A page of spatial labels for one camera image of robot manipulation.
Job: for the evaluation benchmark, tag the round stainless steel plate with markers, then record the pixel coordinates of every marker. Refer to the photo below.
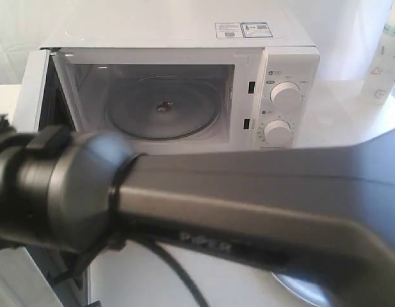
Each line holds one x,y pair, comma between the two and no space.
307,291

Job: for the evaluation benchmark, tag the white microwave door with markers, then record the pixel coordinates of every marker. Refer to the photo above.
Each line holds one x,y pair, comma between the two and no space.
25,272

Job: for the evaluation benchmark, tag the white microwave oven body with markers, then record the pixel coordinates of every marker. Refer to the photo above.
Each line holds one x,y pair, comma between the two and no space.
96,53

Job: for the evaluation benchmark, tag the blue white label sticker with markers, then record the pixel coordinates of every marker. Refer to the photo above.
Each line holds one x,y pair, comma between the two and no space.
243,30

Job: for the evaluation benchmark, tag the glass microwave turntable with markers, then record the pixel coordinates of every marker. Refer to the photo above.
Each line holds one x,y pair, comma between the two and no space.
163,108

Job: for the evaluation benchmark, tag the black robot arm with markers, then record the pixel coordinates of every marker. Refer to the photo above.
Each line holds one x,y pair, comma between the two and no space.
323,215

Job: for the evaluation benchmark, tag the upper white control knob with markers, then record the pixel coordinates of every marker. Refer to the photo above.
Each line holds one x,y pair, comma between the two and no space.
285,95

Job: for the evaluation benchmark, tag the white control knob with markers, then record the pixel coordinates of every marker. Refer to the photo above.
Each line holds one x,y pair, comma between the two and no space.
285,95
277,133

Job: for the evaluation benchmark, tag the lower white control knob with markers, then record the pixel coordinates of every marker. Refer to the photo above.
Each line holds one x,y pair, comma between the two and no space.
277,133

